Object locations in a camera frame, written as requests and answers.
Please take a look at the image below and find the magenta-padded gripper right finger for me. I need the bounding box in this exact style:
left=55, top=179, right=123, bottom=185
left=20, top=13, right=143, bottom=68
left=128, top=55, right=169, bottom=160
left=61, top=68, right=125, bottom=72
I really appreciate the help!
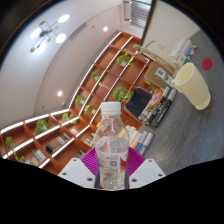
left=126, top=147, right=167, bottom=190

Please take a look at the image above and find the flat round red coaster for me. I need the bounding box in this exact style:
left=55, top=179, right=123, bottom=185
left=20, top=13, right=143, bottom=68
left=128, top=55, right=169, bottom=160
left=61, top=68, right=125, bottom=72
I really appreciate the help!
left=201, top=56, right=214, bottom=71

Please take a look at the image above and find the tall green-white carton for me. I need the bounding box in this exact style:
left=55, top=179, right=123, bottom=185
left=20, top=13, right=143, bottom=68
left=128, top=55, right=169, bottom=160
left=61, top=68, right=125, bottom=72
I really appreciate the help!
left=154, top=67, right=175, bottom=88

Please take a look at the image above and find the wooden artist mannequin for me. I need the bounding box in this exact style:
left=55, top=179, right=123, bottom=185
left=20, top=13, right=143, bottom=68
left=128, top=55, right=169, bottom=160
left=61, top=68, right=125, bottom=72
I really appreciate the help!
left=133, top=39, right=179, bottom=76

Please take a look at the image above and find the clear plastic water bottle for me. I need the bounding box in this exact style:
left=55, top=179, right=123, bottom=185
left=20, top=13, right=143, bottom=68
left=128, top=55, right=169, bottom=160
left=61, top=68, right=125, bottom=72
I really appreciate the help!
left=93, top=101, right=131, bottom=191

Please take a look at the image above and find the cream plastic cup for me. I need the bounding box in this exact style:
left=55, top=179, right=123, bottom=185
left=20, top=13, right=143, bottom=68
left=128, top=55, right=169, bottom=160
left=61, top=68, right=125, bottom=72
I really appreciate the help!
left=170, top=62, right=212, bottom=111

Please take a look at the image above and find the tan chair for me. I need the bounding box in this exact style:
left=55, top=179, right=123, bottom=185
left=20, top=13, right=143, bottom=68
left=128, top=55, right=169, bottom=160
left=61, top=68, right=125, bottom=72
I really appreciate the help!
left=143, top=60, right=174, bottom=88

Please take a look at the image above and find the black chair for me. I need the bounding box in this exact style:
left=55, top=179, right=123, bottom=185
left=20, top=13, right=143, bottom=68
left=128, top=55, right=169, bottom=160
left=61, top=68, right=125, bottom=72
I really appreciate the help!
left=124, top=87, right=153, bottom=120

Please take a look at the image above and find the small green-white box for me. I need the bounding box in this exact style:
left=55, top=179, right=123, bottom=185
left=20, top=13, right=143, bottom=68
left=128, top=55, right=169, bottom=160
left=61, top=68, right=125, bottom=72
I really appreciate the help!
left=173, top=53, right=191, bottom=68

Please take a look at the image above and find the wooden shelf unit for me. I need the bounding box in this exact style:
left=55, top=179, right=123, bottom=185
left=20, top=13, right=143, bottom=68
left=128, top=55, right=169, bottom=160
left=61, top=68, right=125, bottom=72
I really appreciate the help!
left=0, top=31, right=151, bottom=174

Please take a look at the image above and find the ceiling air vent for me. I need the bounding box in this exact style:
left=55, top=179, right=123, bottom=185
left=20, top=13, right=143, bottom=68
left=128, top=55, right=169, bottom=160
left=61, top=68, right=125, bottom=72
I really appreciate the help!
left=68, top=23, right=88, bottom=43

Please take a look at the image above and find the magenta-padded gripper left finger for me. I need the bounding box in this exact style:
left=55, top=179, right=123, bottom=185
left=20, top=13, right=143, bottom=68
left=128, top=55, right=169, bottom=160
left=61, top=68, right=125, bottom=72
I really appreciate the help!
left=58, top=147, right=99, bottom=190

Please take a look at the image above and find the stack of dark books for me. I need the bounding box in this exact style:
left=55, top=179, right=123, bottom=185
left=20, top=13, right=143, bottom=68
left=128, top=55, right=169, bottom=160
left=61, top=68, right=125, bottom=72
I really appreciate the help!
left=138, top=87, right=178, bottom=129

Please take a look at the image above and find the grey curtain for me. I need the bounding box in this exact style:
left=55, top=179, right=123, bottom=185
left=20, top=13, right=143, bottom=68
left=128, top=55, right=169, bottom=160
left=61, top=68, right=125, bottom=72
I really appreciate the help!
left=129, top=1, right=154, bottom=32

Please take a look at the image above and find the multi-bulb ceiling lamp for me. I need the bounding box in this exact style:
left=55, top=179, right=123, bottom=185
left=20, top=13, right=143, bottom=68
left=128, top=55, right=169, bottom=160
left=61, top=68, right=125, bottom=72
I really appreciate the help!
left=29, top=13, right=72, bottom=54

